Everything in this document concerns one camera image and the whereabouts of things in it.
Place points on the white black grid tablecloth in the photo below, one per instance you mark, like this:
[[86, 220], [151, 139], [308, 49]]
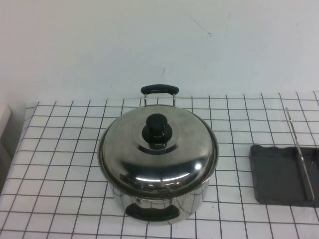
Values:
[[49, 174]]

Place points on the steel pot lid black knob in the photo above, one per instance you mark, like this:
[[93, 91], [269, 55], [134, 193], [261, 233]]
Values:
[[124, 149]]

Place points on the dark grey rack tray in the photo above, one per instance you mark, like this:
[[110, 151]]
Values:
[[274, 174]]

